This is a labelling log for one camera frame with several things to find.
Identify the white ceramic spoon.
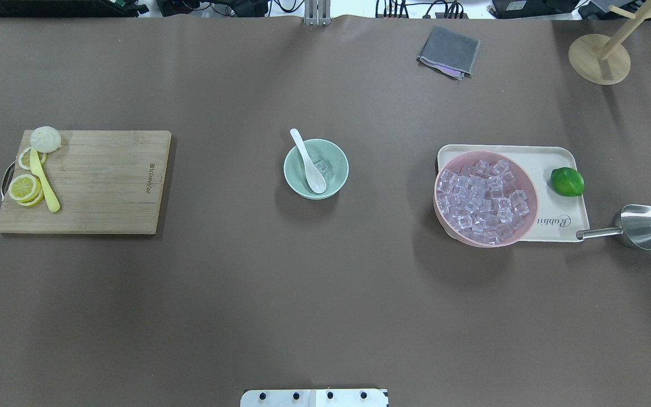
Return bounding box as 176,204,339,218
289,128,327,195

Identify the clear ice cube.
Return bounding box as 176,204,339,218
314,159,332,177

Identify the green ceramic bowl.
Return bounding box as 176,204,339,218
283,138,349,200

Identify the pink bowl of ice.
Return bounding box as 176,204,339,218
432,150,539,248

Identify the metal ice scoop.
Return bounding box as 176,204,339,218
575,204,651,250

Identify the grey folded cloth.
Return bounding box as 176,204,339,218
416,27,481,80

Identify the wooden cutting board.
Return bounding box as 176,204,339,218
0,131,172,235

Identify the cream rabbit tray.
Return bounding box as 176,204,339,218
437,144,590,243

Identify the green lime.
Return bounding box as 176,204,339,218
549,167,585,197

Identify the white steamed bun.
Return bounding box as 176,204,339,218
29,126,62,154

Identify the yellow plastic knife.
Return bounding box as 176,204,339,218
29,147,61,212

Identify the lemon slice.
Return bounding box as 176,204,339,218
18,146,47,171
8,174,41,204

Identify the wooden mug tree stand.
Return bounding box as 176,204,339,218
568,1,651,85

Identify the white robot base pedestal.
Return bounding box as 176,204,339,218
240,387,389,406

